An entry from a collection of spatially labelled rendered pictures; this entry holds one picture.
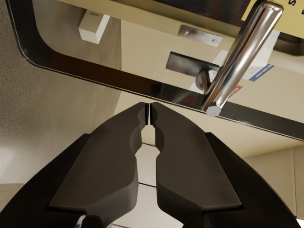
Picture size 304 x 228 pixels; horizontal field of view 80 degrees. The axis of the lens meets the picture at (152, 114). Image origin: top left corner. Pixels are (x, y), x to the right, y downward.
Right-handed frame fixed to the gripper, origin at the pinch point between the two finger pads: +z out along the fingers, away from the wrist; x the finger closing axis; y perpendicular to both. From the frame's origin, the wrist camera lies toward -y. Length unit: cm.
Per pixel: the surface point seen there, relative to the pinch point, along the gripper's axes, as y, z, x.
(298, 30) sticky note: -3.8, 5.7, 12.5
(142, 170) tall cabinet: 222, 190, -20
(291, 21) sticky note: -4.5, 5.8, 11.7
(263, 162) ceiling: 154, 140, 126
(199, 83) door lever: 1.4, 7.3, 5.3
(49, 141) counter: 23.1, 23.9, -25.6
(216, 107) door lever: 1.5, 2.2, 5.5
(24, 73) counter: 3.5, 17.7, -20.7
